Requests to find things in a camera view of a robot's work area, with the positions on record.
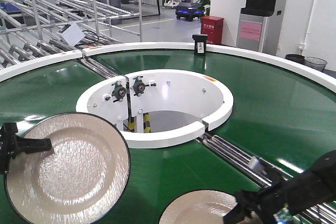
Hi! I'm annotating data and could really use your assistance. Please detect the blue mobile robot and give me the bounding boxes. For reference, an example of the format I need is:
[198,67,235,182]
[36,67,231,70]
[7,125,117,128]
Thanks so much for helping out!
[175,2,204,22]

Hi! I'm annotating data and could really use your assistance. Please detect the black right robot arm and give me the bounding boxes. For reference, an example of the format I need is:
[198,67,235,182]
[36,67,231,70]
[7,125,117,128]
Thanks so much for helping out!
[223,150,335,223]

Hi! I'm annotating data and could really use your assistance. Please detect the black wastebasket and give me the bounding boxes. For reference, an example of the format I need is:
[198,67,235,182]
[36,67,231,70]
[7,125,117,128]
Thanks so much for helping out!
[285,54,305,65]

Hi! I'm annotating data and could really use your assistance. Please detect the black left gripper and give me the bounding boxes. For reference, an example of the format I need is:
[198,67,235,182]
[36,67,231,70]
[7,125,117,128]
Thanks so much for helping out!
[1,122,52,175]

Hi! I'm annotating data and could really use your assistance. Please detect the white box on rack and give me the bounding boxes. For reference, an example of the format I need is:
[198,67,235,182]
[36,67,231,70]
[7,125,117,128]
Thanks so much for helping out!
[58,22,85,46]

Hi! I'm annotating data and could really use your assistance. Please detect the white inner conveyor ring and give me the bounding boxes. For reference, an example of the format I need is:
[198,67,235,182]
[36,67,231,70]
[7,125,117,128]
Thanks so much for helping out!
[75,68,234,149]

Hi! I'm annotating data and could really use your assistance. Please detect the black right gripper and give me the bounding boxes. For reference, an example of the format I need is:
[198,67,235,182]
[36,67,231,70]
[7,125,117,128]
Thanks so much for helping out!
[223,189,278,223]

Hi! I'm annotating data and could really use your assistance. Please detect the red fire box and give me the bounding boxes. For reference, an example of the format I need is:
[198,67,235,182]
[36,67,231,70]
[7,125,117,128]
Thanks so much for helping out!
[201,16,224,45]

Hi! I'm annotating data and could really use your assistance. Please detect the wire mesh wastebasket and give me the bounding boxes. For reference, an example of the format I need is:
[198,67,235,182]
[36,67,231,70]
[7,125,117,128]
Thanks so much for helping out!
[304,57,328,72]

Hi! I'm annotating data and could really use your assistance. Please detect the white outer conveyor guard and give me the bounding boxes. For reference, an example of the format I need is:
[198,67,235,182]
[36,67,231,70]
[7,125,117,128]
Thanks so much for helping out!
[0,41,336,94]

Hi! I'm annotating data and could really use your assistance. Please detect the metal roller rack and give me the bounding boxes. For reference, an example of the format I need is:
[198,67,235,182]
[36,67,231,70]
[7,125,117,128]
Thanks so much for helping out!
[1,0,142,69]

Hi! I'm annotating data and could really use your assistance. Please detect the black small bin with label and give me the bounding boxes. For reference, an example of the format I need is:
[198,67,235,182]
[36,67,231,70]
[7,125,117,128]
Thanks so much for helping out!
[192,34,208,56]

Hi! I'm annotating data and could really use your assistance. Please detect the steel transfer rollers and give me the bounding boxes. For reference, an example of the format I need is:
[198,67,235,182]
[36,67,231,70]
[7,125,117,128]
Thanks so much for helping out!
[199,133,335,223]

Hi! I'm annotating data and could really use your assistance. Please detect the black water dispenser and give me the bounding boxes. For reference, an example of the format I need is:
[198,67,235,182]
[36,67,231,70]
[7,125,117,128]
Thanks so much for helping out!
[237,0,276,52]

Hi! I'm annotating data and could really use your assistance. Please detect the beige plate black rim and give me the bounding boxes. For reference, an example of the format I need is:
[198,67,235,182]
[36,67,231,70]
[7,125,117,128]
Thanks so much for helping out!
[5,113,130,223]
[159,190,236,223]

